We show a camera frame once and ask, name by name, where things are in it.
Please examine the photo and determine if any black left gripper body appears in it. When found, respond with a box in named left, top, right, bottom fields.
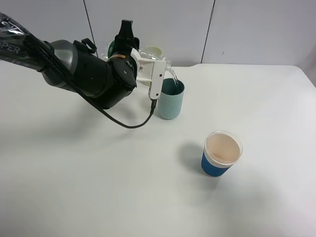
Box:
left=108, top=35, right=140, bottom=65

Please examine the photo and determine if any pale yellow plastic cup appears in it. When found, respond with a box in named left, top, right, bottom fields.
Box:
left=138, top=46, right=163, bottom=86

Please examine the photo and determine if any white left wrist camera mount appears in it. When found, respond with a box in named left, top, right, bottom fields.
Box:
left=131, top=50, right=166, bottom=100

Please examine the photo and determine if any clear green-label water bottle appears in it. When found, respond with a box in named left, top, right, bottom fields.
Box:
left=101, top=41, right=179, bottom=85

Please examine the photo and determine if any teal blue plastic cup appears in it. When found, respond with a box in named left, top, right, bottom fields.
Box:
left=158, top=78, right=185, bottom=120

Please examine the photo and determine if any blue sleeved paper cup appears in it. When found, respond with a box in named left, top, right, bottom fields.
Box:
left=201, top=130, right=243, bottom=177

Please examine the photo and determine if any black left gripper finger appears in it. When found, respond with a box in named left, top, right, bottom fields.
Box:
left=119, top=19, right=134, bottom=39

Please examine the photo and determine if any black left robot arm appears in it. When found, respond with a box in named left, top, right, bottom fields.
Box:
left=0, top=13, right=139, bottom=109

